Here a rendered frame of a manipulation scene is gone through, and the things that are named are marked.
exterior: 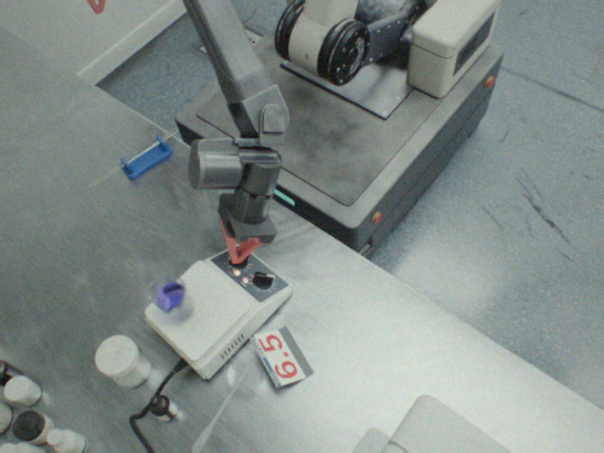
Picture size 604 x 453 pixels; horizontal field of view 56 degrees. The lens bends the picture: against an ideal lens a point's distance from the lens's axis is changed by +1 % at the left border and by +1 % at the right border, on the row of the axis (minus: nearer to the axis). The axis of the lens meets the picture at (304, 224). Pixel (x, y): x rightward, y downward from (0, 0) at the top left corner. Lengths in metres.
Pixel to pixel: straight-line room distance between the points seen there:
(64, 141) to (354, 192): 0.72
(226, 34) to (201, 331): 0.42
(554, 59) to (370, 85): 0.95
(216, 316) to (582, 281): 1.31
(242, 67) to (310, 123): 0.89
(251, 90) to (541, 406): 0.61
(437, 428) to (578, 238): 1.74
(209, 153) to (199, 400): 0.38
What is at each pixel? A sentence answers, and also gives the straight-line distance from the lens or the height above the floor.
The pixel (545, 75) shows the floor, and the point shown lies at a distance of 2.40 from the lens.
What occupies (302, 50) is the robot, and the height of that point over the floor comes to 0.60.
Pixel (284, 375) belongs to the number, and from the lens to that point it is 0.87.
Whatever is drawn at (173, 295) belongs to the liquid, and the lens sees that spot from 0.83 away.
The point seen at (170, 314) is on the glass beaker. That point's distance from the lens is 0.82.
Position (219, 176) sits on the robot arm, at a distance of 0.76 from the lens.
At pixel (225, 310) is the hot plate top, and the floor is 0.84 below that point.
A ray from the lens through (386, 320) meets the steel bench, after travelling 0.92.
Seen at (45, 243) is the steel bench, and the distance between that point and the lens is 1.12.
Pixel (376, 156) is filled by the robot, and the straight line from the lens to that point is 1.57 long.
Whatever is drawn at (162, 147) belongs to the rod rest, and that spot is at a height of 0.76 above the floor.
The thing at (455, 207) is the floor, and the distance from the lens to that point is 1.94.
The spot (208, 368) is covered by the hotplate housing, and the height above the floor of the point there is 0.80.
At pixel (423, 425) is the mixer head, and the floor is 1.35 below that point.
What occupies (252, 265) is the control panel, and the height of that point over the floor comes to 0.79.
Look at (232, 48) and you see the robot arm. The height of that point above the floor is 1.10.
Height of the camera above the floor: 1.61
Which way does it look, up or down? 59 degrees down
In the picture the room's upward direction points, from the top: 8 degrees counter-clockwise
